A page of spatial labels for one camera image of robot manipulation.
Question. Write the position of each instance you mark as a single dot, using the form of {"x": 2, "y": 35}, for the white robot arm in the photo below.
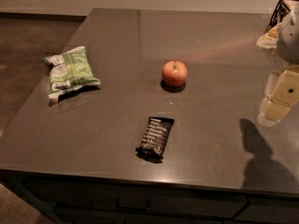
{"x": 284, "y": 39}

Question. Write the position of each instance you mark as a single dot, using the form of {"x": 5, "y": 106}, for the black wire basket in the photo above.
{"x": 282, "y": 9}

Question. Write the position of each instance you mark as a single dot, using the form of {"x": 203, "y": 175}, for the black drawer handle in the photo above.
{"x": 132, "y": 205}

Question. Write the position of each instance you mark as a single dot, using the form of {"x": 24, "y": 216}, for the green jalapeno chip bag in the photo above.
{"x": 69, "y": 71}

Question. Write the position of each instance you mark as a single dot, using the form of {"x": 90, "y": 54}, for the black rxbar chocolate bar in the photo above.
{"x": 155, "y": 138}

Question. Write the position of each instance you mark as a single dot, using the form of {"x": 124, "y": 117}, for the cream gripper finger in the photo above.
{"x": 280, "y": 95}

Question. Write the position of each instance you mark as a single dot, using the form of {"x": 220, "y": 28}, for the red apple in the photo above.
{"x": 174, "y": 73}

